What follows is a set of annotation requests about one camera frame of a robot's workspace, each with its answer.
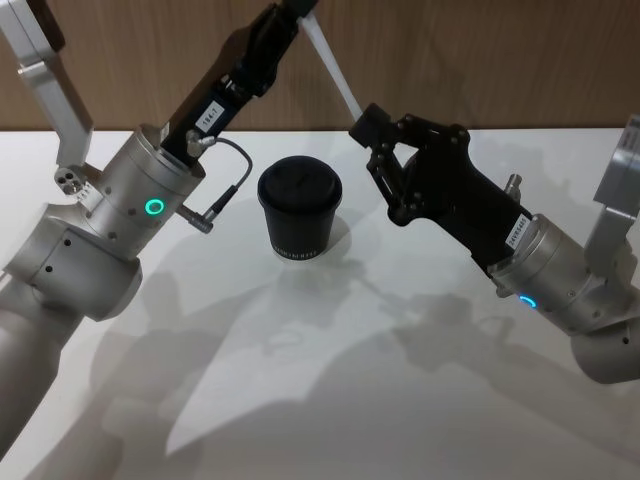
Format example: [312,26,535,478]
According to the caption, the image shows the white straw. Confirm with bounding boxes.
[298,12,362,121]

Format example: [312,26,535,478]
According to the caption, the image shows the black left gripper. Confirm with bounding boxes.
[159,0,319,170]

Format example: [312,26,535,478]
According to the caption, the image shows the grey left gripper cable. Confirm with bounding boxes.
[182,128,254,233]

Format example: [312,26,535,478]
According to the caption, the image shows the black cup lid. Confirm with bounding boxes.
[256,155,344,210]

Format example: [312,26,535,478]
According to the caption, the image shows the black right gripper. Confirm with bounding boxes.
[349,103,540,274]

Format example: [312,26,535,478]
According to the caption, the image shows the black paper cup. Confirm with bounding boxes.
[257,192,343,261]

